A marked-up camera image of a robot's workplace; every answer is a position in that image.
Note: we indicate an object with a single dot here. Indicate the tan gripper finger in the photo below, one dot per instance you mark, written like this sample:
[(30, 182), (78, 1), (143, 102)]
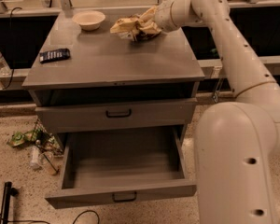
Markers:
[(150, 29), (149, 14)]

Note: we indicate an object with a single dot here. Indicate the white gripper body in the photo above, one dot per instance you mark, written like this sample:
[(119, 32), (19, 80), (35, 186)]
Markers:
[(162, 16)]

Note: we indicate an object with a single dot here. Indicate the brown chip bag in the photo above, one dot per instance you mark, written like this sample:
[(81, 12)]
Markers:
[(128, 28)]

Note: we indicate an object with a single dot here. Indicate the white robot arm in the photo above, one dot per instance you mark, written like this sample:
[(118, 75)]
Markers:
[(233, 140)]

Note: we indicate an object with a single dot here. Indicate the grey drawer cabinet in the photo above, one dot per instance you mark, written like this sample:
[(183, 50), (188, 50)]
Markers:
[(104, 69)]

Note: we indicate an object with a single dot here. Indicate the closed grey top drawer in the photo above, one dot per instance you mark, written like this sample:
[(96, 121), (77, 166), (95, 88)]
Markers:
[(84, 118)]

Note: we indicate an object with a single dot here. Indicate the open grey lower drawer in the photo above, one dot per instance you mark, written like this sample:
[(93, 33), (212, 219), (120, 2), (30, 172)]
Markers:
[(120, 166)]

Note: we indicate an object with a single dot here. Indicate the green snack bag on floor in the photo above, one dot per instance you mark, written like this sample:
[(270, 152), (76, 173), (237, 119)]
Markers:
[(18, 138)]

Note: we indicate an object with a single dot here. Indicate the white paper bowl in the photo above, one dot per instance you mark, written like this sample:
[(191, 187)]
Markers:
[(89, 20)]

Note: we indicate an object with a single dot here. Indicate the black remote control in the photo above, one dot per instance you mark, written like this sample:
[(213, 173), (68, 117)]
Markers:
[(54, 55)]

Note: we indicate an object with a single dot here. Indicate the clear cup on floor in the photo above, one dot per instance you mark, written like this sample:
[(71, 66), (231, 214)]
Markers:
[(47, 162)]

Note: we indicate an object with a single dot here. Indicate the clear bottle on floor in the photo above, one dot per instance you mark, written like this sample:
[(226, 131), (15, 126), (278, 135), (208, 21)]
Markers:
[(34, 158)]

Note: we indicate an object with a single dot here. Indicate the black stand pole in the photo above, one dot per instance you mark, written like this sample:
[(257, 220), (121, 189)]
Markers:
[(8, 192)]

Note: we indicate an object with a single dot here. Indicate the clear plastic bottle on rail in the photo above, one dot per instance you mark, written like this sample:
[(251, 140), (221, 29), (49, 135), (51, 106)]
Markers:
[(4, 67)]

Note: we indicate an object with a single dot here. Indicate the grey metal rail frame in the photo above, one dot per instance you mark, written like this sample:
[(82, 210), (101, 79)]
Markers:
[(21, 11)]

